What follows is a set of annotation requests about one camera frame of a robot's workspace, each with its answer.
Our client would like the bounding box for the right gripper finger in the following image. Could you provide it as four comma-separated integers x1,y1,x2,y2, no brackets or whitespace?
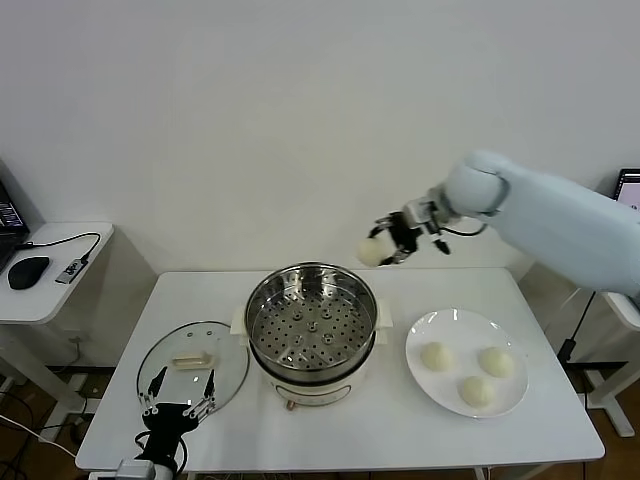
368,213,401,240
379,248,417,266

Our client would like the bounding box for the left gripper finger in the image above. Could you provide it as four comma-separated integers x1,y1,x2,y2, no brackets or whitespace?
137,365,169,417
184,368,218,419

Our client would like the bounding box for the grey laptop showing camera views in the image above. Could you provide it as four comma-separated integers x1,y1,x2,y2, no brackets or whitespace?
613,167,640,216

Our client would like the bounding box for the white side desk with label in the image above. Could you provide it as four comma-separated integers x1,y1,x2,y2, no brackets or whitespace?
517,259,640,439

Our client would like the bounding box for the stainless steel steamer basket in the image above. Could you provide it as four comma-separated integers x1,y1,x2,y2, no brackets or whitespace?
229,260,395,374

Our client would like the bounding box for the white steamed baozi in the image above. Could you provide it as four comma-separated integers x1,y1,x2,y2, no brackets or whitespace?
458,375,495,407
357,237,389,267
478,346,516,380
419,341,456,374

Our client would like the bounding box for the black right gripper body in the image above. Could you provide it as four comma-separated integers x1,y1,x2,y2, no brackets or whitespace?
387,212,424,255

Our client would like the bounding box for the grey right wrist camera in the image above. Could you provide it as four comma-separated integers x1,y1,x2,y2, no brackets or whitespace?
403,197,441,232

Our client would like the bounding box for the glass lid with cream handle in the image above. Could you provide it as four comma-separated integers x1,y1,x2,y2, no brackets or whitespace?
135,320,251,424

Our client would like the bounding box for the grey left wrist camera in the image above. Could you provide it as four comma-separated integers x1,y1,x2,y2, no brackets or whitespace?
115,458,157,480

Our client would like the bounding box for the white round plate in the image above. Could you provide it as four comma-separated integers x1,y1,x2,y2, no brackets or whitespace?
404,308,530,420

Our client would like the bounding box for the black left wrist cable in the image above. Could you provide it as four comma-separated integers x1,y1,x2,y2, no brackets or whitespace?
132,429,191,474

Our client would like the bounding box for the black usb cable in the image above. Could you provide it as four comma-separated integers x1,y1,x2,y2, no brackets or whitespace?
17,231,102,264

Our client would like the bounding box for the white side desk with mouse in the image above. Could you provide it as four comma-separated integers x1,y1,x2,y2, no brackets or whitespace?
0,222,157,426

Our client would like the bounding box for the black power adapter cable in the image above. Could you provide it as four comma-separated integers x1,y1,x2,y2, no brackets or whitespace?
557,289,599,363

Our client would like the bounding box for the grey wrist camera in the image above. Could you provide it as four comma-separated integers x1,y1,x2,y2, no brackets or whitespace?
115,458,157,480
403,197,441,232

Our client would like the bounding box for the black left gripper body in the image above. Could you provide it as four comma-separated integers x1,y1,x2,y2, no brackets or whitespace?
142,402,197,464

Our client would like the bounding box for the black laptop with dark screen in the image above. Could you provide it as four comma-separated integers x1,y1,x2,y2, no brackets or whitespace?
0,158,32,274

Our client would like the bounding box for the white floor cable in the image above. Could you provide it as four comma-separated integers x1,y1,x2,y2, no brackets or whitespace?
0,413,79,457

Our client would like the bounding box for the black computer mouse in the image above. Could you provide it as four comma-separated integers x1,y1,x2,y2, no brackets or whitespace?
7,255,52,290

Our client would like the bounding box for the small grey usb hub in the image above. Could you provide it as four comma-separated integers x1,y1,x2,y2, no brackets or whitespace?
54,254,84,286

